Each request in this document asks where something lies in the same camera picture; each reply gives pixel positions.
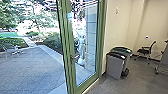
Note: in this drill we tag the green framed glass door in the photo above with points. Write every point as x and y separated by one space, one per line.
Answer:
67 43

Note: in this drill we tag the white wall switch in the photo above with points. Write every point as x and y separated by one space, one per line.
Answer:
117 10

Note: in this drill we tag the small white wall device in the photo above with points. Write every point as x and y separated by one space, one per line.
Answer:
147 37

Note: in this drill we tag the grey indoor trash bin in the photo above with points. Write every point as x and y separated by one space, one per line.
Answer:
115 66

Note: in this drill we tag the black office chair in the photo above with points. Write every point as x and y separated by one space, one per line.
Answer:
146 50

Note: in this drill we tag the tree outside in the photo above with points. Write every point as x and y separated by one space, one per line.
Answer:
10 13

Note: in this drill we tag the green bushes outside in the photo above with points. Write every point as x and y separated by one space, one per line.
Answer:
50 40

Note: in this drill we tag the metal outdoor chair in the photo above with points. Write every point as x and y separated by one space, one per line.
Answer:
13 50

